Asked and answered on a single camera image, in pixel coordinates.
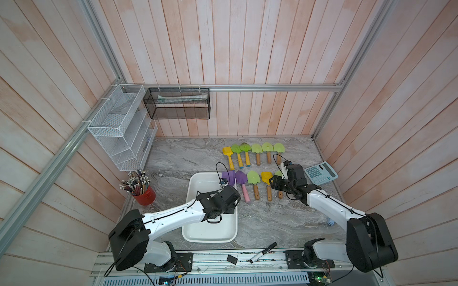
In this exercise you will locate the yellow square shovel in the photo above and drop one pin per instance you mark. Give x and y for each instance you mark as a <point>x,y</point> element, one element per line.
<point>227,151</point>

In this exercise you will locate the green shovel yellow handle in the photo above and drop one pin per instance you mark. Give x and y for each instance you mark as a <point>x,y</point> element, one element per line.
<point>236,149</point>

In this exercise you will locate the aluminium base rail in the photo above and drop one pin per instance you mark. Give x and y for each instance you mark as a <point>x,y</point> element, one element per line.
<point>279,267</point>

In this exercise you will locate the small black square block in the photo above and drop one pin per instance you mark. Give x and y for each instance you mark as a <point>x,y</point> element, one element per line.
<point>232,259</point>

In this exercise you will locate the green shovel orange handle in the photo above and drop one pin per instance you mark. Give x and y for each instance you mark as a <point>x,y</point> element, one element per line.
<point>245,147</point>

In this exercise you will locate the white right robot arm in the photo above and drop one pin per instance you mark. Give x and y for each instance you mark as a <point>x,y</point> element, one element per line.
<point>368,245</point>

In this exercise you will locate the purple shovel pink handle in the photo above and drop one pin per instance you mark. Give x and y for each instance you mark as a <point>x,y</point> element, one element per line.
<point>230,175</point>

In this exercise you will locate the red pencil cup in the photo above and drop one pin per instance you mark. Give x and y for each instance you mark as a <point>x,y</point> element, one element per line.
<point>147,198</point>

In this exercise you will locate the black wire mesh basket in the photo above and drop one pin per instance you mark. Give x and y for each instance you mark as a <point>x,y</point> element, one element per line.
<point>178,103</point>

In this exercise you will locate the green shovel wooden handle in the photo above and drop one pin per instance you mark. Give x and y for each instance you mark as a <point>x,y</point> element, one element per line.
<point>268,148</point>
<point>279,148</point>
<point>257,149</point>

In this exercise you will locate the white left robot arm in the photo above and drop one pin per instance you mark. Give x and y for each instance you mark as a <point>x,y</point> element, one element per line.
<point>133,239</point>

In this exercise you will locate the light blue calculator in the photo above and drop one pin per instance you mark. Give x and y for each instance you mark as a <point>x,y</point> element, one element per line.
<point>321,173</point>

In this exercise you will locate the white wire mesh shelf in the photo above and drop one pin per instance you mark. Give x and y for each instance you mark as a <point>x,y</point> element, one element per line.
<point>123,129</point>

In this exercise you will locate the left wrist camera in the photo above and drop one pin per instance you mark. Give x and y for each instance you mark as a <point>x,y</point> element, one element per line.
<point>223,181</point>

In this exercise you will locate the green trowel wooden handle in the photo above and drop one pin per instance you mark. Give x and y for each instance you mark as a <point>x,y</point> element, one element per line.
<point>279,174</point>

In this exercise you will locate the large green shovel blade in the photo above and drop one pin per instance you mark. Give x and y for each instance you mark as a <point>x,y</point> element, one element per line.
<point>254,179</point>

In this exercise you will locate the black marker pen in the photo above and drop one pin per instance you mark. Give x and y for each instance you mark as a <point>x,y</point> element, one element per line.
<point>263,252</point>

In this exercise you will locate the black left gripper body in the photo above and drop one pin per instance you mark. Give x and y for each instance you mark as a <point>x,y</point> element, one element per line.
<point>228,210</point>

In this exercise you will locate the white plastic storage box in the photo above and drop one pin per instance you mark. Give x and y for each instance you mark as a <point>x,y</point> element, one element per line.
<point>204,232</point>

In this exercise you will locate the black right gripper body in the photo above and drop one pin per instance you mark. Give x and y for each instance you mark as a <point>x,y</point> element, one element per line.
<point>282,185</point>

